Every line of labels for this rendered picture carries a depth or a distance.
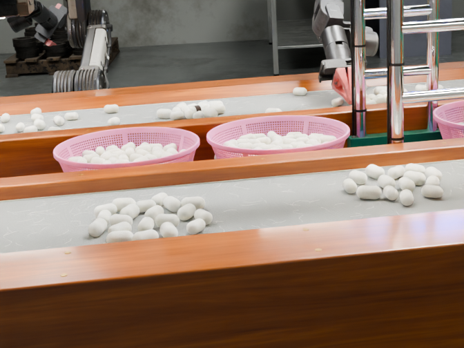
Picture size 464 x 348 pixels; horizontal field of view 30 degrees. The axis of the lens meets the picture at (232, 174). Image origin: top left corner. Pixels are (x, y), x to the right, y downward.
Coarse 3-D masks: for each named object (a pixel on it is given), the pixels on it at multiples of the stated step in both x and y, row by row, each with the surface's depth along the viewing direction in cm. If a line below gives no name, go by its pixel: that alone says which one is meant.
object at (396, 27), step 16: (400, 0) 141; (400, 16) 142; (400, 32) 143; (416, 32) 144; (400, 48) 143; (400, 64) 144; (400, 80) 145; (400, 96) 146; (416, 96) 146; (432, 96) 147; (448, 96) 147; (400, 112) 147; (400, 128) 147
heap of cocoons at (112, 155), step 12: (132, 144) 166; (144, 144) 166; (156, 144) 165; (168, 144) 163; (84, 156) 159; (96, 156) 160; (108, 156) 158; (120, 156) 159; (132, 156) 158; (144, 156) 156; (156, 156) 159
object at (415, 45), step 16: (368, 0) 805; (384, 0) 690; (416, 0) 689; (448, 0) 689; (416, 16) 693; (448, 16) 692; (384, 32) 697; (448, 32) 696; (384, 48) 701; (416, 48) 700; (448, 48) 700
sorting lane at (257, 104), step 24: (264, 96) 206; (288, 96) 204; (312, 96) 202; (336, 96) 201; (0, 120) 196; (24, 120) 195; (48, 120) 193; (72, 120) 192; (96, 120) 190; (120, 120) 189; (144, 120) 188; (168, 120) 186
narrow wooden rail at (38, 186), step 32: (224, 160) 143; (256, 160) 142; (288, 160) 141; (320, 160) 141; (352, 160) 142; (384, 160) 142; (416, 160) 143; (448, 160) 144; (0, 192) 136; (32, 192) 137; (64, 192) 137
